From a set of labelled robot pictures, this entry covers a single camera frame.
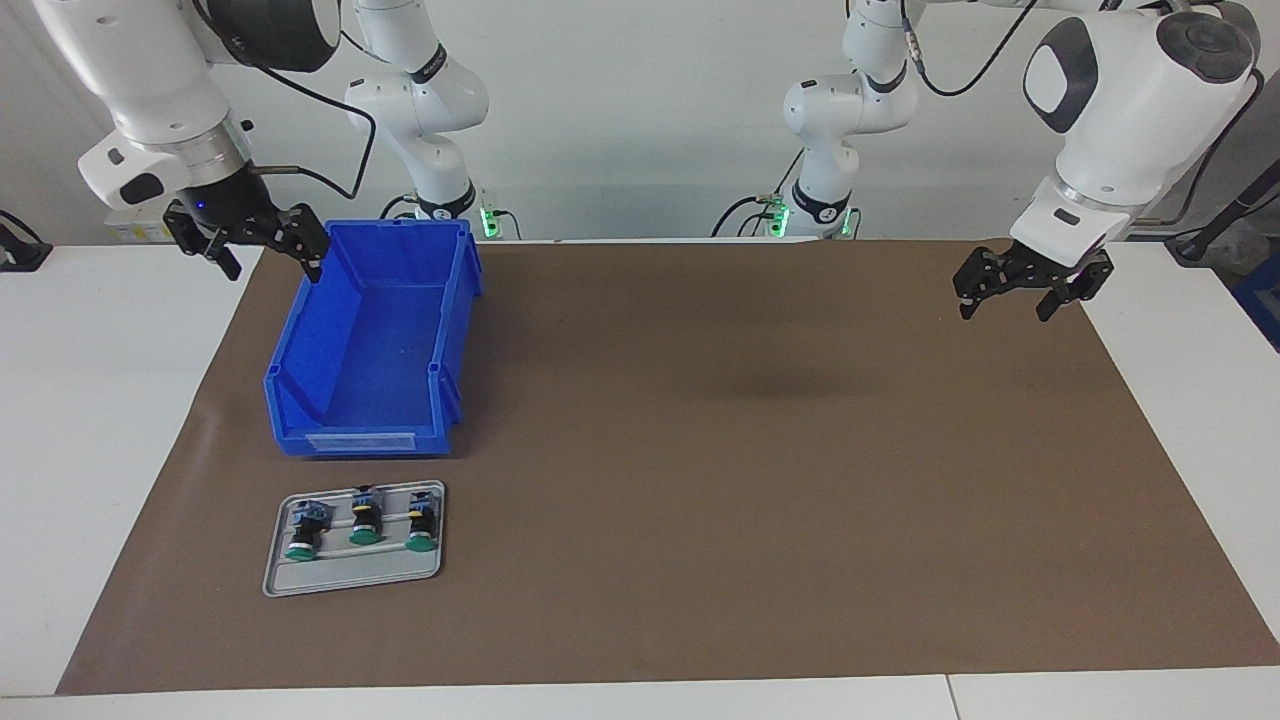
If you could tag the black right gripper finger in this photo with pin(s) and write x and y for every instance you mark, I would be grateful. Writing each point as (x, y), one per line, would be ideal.
(303, 235)
(208, 245)

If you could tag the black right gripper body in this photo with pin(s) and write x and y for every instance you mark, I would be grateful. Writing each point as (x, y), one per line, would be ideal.
(228, 198)

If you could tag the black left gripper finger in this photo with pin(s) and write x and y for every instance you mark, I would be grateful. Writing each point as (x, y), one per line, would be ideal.
(985, 275)
(1080, 288)

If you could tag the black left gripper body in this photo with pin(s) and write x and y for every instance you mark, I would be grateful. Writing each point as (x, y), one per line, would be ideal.
(1060, 273)

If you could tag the green capped push button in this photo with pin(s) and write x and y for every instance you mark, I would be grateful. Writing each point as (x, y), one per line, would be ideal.
(365, 515)

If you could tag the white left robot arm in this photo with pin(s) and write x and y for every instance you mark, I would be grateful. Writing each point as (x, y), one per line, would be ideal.
(1130, 90)

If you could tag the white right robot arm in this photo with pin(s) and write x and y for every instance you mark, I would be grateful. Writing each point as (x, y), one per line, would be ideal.
(160, 60)

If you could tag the green push button blue body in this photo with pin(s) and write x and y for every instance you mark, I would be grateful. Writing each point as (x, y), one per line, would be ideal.
(306, 528)

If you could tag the green push button yellow band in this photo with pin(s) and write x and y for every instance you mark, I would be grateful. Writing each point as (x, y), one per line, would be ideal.
(422, 520)

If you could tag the white cardboard box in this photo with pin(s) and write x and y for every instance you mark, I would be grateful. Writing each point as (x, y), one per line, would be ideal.
(135, 230)

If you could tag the blue plastic storage bin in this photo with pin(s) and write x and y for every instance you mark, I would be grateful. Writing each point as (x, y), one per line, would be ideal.
(385, 340)

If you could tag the black stand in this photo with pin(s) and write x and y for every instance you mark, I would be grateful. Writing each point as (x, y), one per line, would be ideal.
(1225, 215)

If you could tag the blue crate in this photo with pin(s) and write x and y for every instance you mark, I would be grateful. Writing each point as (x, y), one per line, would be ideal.
(1262, 300)

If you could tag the green lit base plug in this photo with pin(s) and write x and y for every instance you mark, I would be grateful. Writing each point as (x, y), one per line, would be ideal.
(778, 218)
(490, 220)

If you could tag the grey metal tray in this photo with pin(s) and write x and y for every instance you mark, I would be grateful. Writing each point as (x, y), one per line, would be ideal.
(350, 575)

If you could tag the brown table mat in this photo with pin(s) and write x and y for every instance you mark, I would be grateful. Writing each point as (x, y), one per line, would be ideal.
(700, 550)

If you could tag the black clamp mount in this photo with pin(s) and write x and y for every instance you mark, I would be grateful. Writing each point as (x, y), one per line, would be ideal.
(20, 255)

